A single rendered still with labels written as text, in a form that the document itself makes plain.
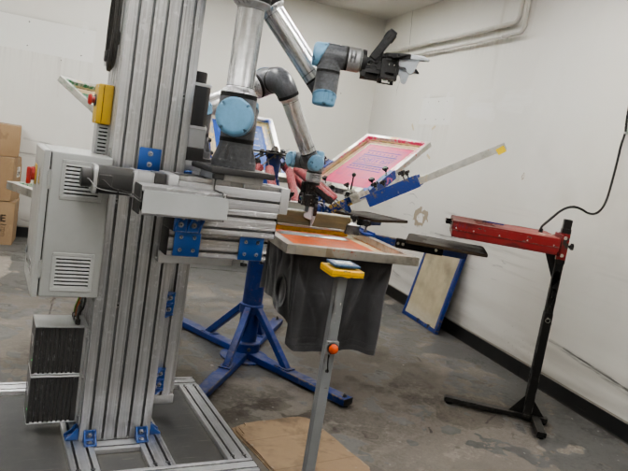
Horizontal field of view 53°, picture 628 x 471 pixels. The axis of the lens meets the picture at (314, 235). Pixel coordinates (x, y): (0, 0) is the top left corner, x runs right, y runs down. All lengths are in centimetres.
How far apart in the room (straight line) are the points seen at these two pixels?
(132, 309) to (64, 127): 486
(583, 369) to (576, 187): 119
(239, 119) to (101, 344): 93
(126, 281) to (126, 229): 18
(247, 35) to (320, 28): 549
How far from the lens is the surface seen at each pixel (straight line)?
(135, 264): 226
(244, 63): 198
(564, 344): 449
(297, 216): 302
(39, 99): 702
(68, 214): 213
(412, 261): 263
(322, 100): 198
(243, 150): 209
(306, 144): 281
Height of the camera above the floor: 136
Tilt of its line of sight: 8 degrees down
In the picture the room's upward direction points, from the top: 9 degrees clockwise
